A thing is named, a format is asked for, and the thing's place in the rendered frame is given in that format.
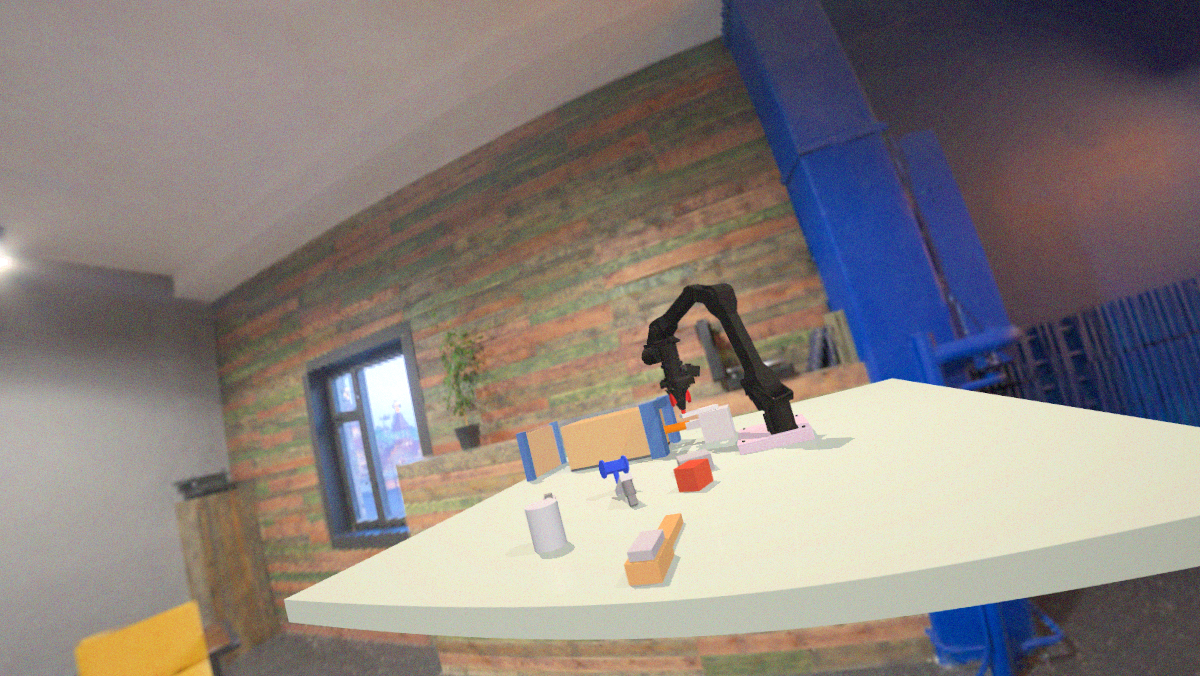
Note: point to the grey cylinder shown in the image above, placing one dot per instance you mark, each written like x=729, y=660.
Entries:
x=545, y=524

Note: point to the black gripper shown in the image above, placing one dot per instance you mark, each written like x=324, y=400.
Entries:
x=675, y=383

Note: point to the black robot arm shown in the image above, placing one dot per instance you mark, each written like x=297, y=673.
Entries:
x=760, y=382

